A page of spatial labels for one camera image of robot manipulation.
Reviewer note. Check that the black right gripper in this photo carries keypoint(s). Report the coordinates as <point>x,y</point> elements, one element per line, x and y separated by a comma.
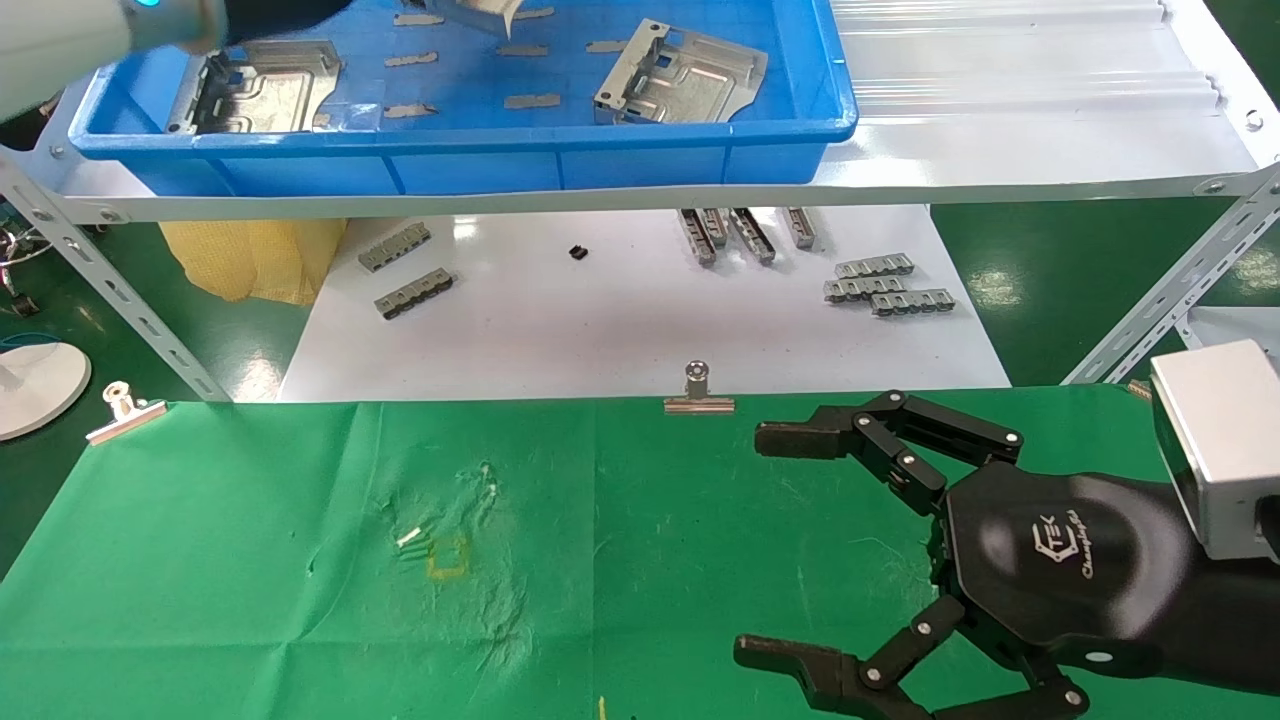
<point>1060,560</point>

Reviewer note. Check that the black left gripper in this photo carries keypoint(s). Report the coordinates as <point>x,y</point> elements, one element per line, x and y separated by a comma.
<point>270,18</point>

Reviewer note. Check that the sheet metal bracket part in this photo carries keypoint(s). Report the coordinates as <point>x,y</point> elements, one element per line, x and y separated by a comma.
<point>470,15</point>
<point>270,90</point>
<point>690,80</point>

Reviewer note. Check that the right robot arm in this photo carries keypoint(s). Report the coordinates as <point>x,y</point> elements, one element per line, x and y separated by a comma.
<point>1245,620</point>

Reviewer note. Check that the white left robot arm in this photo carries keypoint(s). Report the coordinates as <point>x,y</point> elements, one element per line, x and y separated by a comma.
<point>60,50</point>

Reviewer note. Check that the grey flat strip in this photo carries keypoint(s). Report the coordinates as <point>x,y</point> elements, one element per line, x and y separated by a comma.
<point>607,46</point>
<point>410,110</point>
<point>535,14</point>
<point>412,59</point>
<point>418,19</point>
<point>523,49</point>
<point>532,100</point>

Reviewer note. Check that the blue plastic bin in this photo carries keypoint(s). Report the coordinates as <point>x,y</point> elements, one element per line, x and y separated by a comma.
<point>480,160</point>

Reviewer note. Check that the grey ribbed connector strip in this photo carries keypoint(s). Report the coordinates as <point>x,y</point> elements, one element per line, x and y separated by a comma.
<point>414,294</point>
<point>875,266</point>
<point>912,303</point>
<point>395,247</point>
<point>865,290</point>

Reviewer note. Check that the grey metal bar part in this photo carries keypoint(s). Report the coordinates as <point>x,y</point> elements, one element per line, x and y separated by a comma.
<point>802,228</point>
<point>698,240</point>
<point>753,236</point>
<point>716,226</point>

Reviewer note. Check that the white metal shelf rack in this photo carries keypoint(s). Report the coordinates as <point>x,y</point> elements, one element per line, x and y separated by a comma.
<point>600,330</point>
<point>1240,325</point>

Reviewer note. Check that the small white scrap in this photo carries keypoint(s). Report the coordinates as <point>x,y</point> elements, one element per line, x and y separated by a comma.
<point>408,538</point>

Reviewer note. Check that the green table cloth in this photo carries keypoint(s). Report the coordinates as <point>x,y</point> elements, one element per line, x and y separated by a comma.
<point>250,600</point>

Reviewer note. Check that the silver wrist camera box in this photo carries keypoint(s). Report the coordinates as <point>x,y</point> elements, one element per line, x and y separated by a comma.
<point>1220,440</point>

